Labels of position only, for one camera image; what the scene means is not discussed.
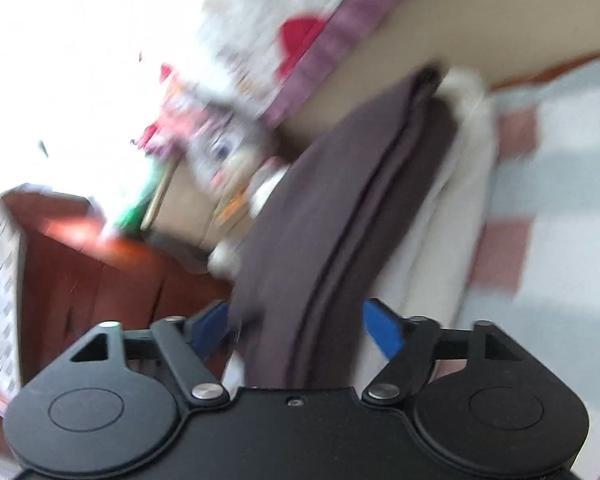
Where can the dark brown knit sweater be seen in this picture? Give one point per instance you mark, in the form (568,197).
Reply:
(328,229)

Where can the green item on nightstand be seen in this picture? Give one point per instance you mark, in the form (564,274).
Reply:
(138,192)

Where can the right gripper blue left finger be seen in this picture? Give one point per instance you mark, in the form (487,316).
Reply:
(185,345)

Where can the white folded garment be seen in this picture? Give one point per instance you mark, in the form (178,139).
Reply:
(427,272)

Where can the dark red wooden cabinet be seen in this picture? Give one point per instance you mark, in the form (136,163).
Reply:
(74,276)

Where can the grey bunny plush toy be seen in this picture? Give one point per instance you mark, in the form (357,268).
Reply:
(234,160)

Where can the cream drawer nightstand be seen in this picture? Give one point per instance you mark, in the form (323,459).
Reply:
(182,211)

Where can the checkered cartoon play mat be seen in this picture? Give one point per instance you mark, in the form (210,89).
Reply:
(515,389)

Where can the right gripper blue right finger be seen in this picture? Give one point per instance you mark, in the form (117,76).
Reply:
(408,344)

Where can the red bear quilted bedspread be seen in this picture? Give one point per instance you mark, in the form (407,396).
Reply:
(267,57)

